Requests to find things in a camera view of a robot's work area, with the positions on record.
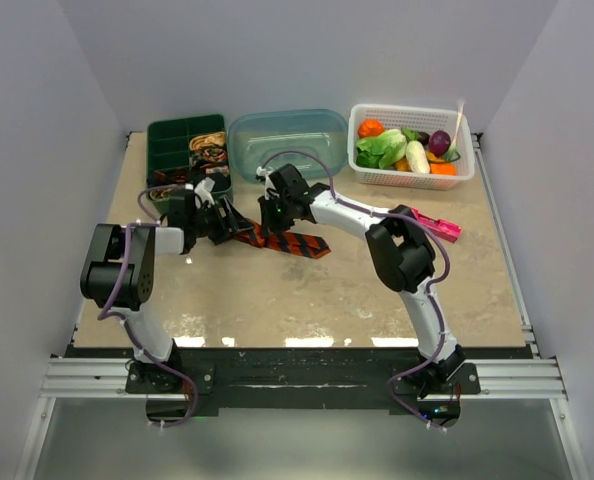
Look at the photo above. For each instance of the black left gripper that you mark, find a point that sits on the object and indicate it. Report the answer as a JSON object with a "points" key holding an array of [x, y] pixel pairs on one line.
{"points": [[232, 221]]}

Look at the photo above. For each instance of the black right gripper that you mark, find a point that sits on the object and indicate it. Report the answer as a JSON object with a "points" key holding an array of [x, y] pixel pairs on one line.
{"points": [[270, 225]]}

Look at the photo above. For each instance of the orange navy striped tie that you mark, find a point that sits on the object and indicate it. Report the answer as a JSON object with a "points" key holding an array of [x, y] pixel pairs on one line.
{"points": [[308, 246]]}

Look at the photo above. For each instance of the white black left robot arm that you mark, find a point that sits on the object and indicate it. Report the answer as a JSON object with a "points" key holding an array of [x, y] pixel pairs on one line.
{"points": [[119, 272]]}

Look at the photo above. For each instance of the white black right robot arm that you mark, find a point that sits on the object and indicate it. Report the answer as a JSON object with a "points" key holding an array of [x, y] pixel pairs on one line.
{"points": [[400, 249]]}

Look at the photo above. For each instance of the teal translucent plastic tub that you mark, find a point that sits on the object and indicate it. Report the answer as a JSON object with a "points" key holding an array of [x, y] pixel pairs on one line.
{"points": [[312, 140]]}

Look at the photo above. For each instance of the rolled dark patterned tie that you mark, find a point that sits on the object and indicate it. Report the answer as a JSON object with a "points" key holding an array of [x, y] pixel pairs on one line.
{"points": [[212, 159]]}

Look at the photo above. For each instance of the rolled red brown tie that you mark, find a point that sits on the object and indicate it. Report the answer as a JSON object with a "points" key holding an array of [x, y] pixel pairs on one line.
{"points": [[170, 176]]}

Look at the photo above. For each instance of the rolled floral tie front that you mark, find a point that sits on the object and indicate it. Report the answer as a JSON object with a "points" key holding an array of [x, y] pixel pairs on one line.
{"points": [[161, 193]]}

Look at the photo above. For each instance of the rolled patterned tie top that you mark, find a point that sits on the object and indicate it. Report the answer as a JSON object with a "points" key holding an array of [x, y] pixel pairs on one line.
{"points": [[209, 140]]}

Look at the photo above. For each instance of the green compartment organizer box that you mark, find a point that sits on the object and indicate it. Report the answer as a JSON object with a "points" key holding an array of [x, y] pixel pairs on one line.
{"points": [[168, 148]]}

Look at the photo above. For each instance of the green toy lettuce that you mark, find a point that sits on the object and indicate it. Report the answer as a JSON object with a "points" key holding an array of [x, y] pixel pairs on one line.
{"points": [[381, 151]]}

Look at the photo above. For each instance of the orange toy pumpkin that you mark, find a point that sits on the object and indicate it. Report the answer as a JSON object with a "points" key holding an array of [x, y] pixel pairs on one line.
{"points": [[370, 128]]}

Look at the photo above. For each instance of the yellow toy pepper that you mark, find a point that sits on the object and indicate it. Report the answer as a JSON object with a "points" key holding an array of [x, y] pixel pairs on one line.
{"points": [[402, 165]]}

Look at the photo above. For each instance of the white toy radish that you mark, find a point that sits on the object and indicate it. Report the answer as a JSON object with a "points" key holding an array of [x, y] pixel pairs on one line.
{"points": [[416, 157]]}

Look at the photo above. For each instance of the dark purple toy eggplant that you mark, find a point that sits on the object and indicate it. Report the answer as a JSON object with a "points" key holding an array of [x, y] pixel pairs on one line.
{"points": [[421, 137]]}

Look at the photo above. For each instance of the orange toy carrot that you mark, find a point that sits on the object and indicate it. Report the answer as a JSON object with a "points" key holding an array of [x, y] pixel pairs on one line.
{"points": [[443, 168]]}

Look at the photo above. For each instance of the white perforated plastic basket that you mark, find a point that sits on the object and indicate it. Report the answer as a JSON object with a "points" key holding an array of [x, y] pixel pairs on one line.
{"points": [[408, 119]]}

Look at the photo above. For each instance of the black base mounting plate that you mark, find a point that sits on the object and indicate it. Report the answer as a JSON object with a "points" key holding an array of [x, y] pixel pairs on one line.
{"points": [[306, 378]]}

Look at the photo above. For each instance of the purple toy onion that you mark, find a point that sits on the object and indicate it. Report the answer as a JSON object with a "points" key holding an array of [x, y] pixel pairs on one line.
{"points": [[439, 143]]}

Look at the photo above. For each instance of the pink rectangular box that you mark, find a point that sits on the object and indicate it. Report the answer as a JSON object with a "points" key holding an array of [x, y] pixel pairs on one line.
{"points": [[441, 228]]}

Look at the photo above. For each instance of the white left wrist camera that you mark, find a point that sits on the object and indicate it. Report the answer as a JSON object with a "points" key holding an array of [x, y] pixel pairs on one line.
{"points": [[202, 192]]}

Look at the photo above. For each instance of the aluminium frame rail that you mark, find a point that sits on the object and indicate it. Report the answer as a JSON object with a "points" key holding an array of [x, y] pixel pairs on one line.
{"points": [[304, 414]]}

